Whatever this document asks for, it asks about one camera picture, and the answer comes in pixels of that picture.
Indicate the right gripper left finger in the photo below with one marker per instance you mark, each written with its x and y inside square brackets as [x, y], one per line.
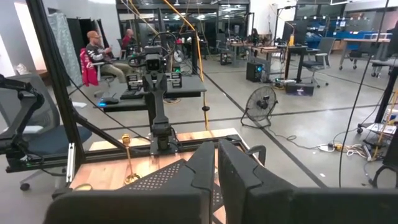
[202, 174]

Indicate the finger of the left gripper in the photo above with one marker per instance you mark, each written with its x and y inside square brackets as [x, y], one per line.
[161, 82]
[149, 82]

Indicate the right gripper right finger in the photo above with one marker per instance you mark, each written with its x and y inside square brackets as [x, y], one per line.
[242, 186]

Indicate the brass candlestick holder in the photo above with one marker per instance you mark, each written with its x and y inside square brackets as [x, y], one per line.
[132, 179]

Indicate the yellow candle blue patterned tin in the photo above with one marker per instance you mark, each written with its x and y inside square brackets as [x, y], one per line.
[83, 187]

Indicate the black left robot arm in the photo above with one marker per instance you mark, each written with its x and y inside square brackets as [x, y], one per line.
[161, 118]

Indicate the black keyboard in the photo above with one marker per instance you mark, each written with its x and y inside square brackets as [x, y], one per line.
[132, 95]

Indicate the black desk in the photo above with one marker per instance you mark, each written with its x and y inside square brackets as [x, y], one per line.
[186, 88]

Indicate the black computer mouse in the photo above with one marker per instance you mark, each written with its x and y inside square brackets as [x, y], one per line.
[109, 101]

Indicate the person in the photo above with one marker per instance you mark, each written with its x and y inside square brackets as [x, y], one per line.
[127, 39]
[96, 53]

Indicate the red jacket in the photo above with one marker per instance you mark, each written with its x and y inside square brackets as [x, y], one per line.
[88, 70]

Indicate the black perforated metal shelf riser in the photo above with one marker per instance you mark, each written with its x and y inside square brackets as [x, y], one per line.
[155, 179]

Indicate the grey patterned divider panel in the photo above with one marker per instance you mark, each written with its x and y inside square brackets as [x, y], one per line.
[66, 46]

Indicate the black floor fan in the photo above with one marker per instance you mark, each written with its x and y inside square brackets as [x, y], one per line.
[261, 104]

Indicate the black computer tower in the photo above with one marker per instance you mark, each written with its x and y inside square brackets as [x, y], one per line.
[254, 72]

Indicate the grey mesh chair blue seat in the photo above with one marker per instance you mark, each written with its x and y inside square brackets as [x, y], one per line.
[46, 141]

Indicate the grey office chair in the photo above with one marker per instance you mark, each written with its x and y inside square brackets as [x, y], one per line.
[325, 46]

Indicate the wooden top work table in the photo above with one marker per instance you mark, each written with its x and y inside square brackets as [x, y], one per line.
[367, 40]

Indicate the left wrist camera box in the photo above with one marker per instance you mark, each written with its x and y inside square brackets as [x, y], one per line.
[154, 62]

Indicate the black frame clamp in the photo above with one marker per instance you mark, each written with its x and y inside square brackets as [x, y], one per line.
[262, 147]

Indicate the black aluminium rig frame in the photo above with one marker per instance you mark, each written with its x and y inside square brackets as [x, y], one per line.
[54, 71]

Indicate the silver aluminium bracket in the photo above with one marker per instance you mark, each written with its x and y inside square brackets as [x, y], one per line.
[71, 161]

